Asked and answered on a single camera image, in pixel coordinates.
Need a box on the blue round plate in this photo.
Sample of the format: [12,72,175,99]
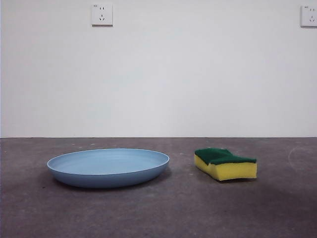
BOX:
[46,148,170,188]

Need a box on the yellow sponge with green pad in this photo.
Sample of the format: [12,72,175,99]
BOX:
[194,148,258,182]

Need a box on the white wall socket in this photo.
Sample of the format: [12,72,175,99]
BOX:
[92,3,113,27]
[301,5,317,28]

